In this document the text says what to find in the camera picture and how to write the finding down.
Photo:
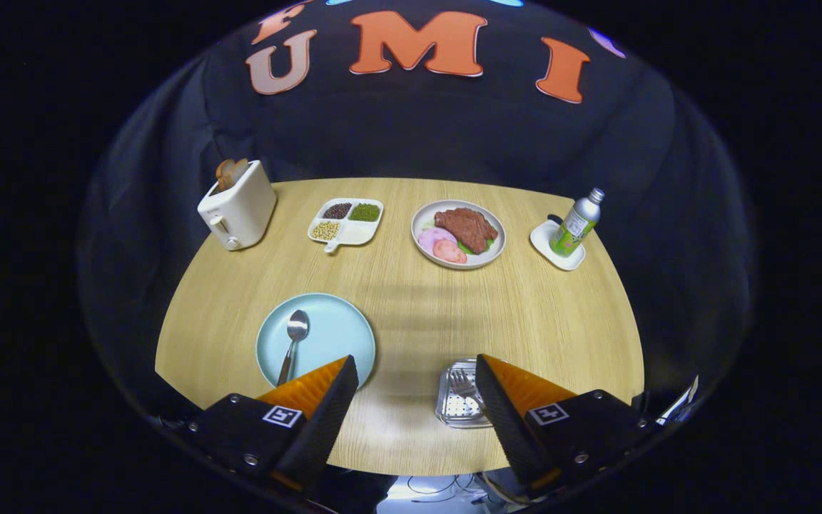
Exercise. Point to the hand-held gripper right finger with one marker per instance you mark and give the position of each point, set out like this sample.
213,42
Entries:
507,421

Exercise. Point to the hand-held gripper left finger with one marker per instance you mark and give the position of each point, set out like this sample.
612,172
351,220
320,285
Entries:
322,421

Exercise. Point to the silver fork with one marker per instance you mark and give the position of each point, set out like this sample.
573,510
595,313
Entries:
462,385

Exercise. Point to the clear perforated tray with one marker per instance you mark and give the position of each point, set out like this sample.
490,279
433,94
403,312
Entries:
454,410

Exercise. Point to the light blue plate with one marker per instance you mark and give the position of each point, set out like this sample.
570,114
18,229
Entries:
336,332

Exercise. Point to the silver spoon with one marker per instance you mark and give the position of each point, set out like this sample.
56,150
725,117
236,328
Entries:
297,327

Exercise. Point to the green lettuce leaf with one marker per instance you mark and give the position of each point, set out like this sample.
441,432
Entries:
467,249

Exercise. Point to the reddish pink ham slice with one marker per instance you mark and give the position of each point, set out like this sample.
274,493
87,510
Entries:
449,252

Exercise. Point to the small white square coaster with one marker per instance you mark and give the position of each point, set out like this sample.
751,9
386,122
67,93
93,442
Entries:
544,241

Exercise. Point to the white divided dish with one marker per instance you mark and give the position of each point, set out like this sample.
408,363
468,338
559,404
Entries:
357,234

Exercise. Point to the yellow soybeans portion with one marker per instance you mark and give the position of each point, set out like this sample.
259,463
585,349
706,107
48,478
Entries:
325,230

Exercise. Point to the brown steak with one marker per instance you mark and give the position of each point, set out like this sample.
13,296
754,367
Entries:
467,227

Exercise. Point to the pale pink ham slice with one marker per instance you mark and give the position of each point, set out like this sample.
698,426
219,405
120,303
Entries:
431,237

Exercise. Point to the silver bottle with green label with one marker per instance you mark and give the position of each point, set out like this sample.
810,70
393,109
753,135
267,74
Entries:
574,227

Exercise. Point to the dark red beans portion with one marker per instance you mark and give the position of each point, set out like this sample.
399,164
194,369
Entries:
337,210

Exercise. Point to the green beans portion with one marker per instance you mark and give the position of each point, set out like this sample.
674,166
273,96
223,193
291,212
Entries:
365,212

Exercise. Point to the white round plate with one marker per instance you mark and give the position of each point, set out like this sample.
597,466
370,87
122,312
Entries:
422,218

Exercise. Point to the cream white toaster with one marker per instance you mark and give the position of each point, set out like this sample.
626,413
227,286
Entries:
240,214

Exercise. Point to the brown toast slice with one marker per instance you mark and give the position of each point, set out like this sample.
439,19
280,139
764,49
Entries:
223,173
239,170

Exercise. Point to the black backdrop cloth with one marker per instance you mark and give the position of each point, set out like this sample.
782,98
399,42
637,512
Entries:
418,135

